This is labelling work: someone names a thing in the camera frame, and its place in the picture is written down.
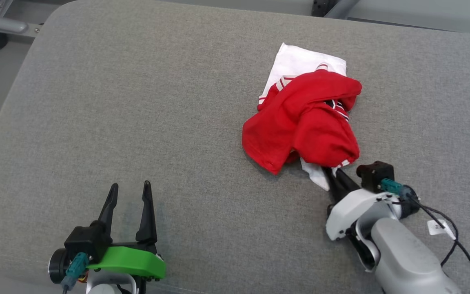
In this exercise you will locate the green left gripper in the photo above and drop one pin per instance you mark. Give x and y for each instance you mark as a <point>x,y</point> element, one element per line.
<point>133,261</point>

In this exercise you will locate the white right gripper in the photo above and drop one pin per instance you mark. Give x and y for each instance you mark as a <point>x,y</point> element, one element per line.
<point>357,208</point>

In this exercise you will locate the red and white garment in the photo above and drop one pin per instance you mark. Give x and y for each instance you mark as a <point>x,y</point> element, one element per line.
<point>300,122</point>

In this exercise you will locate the grey fabric sofa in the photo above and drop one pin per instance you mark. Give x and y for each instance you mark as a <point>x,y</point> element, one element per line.
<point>137,122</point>

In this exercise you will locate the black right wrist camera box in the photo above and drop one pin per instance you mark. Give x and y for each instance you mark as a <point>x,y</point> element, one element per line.
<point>375,173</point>

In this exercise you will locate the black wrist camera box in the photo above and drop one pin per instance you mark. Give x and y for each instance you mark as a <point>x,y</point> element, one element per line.
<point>86,243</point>
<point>375,173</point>

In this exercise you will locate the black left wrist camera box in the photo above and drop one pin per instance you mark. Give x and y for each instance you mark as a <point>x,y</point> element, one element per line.
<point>86,243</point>

